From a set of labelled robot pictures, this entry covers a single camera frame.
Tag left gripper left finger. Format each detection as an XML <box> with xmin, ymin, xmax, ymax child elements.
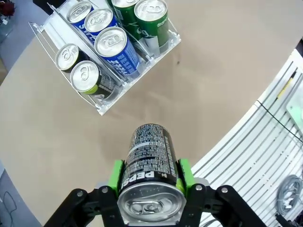
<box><xmin>44</xmin><ymin>159</ymin><xmax>126</xmax><ymax>227</ymax></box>

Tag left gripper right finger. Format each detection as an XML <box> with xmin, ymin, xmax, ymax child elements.
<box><xmin>176</xmin><ymin>158</ymin><xmax>263</xmax><ymax>227</ymax></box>

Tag black Pepsi can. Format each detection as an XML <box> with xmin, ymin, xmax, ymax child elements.
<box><xmin>70</xmin><ymin>60</ymin><xmax>117</xmax><ymax>101</ymax></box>
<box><xmin>54</xmin><ymin>43</ymin><xmax>89</xmax><ymax>71</ymax></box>
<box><xmin>117</xmin><ymin>122</ymin><xmax>187</xmax><ymax>225</ymax></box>

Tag blue Pocari Sweat can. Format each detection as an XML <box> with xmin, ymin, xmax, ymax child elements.
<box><xmin>84</xmin><ymin>8</ymin><xmax>119</xmax><ymax>36</ymax></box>
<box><xmin>94</xmin><ymin>26</ymin><xmax>140</xmax><ymax>79</ymax></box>
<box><xmin>66</xmin><ymin>1</ymin><xmax>97</xmax><ymax>44</ymax></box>

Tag light green plate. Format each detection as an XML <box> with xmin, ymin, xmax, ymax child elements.
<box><xmin>285</xmin><ymin>94</ymin><xmax>303</xmax><ymax>138</ymax></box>

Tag yellow strip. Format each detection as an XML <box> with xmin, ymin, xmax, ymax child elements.
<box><xmin>276</xmin><ymin>70</ymin><xmax>296</xmax><ymax>99</ymax></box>

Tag person's black trousers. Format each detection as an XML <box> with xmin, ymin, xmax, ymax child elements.
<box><xmin>32</xmin><ymin>0</ymin><xmax>79</xmax><ymax>9</ymax></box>

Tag white slatted base frame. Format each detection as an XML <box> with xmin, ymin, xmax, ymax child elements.
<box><xmin>190</xmin><ymin>48</ymin><xmax>303</xmax><ymax>227</ymax></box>

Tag grey cable bundle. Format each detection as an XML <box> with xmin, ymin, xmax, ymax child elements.
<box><xmin>276</xmin><ymin>174</ymin><xmax>303</xmax><ymax>216</ymax></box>

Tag thin black cable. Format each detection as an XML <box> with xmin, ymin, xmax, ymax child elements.
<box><xmin>257</xmin><ymin>100</ymin><xmax>303</xmax><ymax>144</ymax></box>

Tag white wire-rail can dispenser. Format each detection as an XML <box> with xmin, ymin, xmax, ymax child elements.
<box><xmin>28</xmin><ymin>0</ymin><xmax>182</xmax><ymax>116</ymax></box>

